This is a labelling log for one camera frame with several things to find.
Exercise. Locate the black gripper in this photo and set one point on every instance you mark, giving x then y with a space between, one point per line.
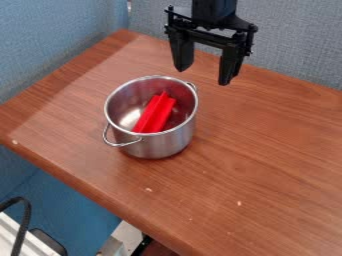
211 14

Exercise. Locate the red plastic block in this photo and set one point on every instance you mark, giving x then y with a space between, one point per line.
155 114

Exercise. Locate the stainless steel pot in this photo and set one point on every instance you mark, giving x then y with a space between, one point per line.
123 109

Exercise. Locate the white box lower left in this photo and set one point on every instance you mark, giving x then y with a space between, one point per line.
32 246

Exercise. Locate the grey table leg bracket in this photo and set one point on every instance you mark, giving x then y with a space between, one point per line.
122 242

